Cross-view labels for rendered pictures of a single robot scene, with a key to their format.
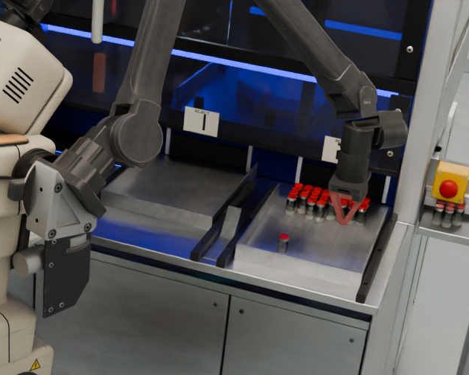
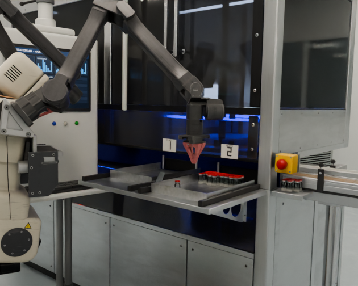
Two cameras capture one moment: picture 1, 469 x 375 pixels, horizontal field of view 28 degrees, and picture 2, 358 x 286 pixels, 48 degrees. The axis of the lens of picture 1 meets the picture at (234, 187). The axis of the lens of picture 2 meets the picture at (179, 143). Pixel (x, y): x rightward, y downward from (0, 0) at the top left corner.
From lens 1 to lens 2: 98 cm
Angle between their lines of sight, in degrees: 30
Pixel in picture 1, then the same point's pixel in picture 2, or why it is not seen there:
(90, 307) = (130, 250)
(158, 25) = (76, 46)
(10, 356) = (11, 215)
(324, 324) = (232, 256)
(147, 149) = (57, 95)
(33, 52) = (21, 59)
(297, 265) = (177, 192)
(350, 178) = (190, 133)
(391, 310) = (264, 245)
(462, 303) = not seen: outside the picture
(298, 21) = (157, 50)
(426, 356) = not seen: outside the picture
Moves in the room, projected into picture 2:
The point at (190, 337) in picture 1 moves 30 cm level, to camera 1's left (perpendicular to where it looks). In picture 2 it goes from (171, 266) to (119, 256)
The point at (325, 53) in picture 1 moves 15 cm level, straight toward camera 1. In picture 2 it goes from (172, 66) to (148, 62)
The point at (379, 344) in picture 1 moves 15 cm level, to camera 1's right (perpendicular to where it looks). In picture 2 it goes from (260, 268) to (298, 275)
